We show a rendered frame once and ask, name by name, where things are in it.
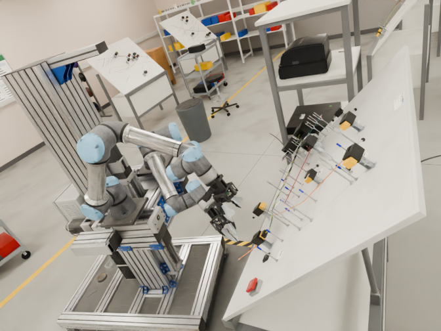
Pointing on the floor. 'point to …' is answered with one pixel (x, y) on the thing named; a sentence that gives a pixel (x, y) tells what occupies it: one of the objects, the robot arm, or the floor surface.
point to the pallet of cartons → (158, 55)
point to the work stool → (218, 92)
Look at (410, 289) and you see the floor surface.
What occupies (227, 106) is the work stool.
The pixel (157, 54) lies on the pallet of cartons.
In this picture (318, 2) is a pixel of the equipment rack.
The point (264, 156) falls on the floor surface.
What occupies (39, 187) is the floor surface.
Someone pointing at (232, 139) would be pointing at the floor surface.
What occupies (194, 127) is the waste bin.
